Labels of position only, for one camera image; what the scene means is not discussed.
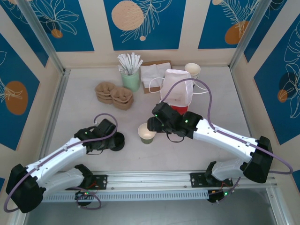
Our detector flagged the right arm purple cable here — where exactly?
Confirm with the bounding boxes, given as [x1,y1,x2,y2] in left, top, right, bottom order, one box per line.
[160,78,294,204]

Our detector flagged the aluminium frame bar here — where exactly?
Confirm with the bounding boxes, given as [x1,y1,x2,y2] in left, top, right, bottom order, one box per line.
[10,210,30,225]
[266,185,285,225]

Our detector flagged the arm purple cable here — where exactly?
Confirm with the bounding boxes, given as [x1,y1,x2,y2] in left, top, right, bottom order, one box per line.
[4,113,118,211]
[160,78,294,204]

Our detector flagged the left small controller board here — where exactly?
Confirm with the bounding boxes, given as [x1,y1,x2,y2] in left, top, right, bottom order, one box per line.
[75,191,94,200]

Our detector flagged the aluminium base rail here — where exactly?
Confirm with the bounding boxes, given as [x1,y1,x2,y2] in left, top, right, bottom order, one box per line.
[91,170,278,189]

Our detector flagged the right small controller board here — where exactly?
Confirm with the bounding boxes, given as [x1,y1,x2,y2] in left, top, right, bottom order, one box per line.
[207,190,230,204]

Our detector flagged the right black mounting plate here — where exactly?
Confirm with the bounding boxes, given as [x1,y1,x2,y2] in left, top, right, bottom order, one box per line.
[190,172,235,188]

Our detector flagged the small controller board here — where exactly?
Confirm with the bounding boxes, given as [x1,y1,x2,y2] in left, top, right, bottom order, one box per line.
[75,191,94,200]
[207,190,230,204]

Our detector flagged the white paper napkins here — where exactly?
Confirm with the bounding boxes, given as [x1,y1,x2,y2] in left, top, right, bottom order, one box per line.
[140,63,172,89]

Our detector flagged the brown cardboard napkin box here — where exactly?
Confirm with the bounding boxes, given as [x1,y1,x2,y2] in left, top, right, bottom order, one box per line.
[140,60,173,94]

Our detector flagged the red and white paper bag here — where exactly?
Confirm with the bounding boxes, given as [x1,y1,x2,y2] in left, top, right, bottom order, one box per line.
[149,68,210,116]

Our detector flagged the grey slotted cable duct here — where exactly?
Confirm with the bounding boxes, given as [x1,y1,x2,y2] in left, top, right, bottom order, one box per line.
[42,189,210,203]

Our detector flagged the black plastic cup lid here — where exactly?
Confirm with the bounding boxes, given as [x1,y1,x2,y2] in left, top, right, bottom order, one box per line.
[110,132,126,152]

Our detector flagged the aluminium frame post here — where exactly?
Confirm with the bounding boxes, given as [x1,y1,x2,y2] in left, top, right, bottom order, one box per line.
[17,0,66,74]
[229,0,274,70]

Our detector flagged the mint green straw holder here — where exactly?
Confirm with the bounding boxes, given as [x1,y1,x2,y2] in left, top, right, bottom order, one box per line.
[120,70,140,93]

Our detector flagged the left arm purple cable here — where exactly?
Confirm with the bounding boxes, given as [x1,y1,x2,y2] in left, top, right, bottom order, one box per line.
[4,113,118,211]

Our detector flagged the green paper coffee cup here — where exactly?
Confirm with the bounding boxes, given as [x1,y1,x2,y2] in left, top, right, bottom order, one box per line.
[137,123,157,145]

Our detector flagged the right thin black cable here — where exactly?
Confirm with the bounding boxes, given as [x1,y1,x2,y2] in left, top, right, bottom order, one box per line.
[165,133,185,143]

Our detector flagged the black mounting plate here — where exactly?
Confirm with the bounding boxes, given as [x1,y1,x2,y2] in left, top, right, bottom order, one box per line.
[90,174,108,190]
[190,172,235,188]

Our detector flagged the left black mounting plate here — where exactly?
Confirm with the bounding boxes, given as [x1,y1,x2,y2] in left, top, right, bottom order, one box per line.
[90,174,108,190]

